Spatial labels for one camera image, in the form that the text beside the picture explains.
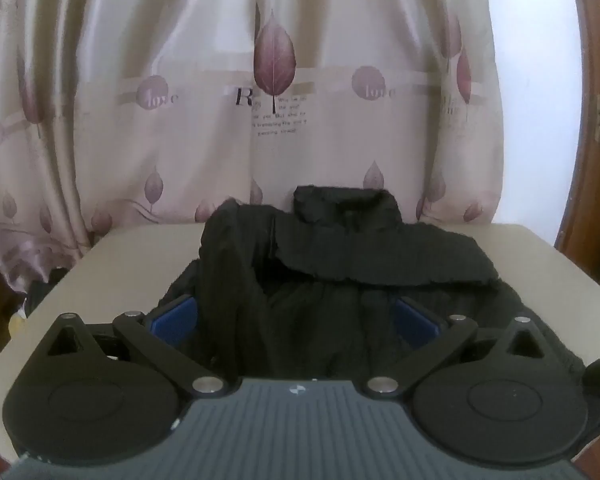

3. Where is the leaf print curtain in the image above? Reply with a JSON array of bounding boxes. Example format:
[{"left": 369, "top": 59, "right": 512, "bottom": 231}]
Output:
[{"left": 0, "top": 0, "right": 506, "bottom": 296}]

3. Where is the black garment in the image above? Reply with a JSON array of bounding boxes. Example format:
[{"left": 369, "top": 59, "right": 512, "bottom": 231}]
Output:
[{"left": 152, "top": 185, "right": 588, "bottom": 386}]

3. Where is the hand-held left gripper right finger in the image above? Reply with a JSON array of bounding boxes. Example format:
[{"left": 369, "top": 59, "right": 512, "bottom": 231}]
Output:
[{"left": 362, "top": 296, "right": 557, "bottom": 403}]

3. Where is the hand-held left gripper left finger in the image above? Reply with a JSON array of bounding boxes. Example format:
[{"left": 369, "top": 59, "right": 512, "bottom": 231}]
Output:
[{"left": 30, "top": 295, "right": 229, "bottom": 402}]

